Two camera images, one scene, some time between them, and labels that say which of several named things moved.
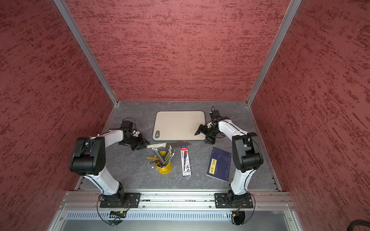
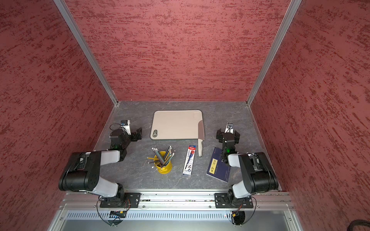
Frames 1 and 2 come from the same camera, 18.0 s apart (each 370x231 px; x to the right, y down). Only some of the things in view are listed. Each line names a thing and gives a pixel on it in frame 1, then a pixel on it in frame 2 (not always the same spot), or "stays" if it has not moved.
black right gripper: [204, 127] to [220, 135]
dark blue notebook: [219, 164] stays
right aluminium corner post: [291, 10] stays
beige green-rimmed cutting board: [178, 125] stays
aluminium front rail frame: [79, 211] stays
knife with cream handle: [171, 144] to [201, 137]
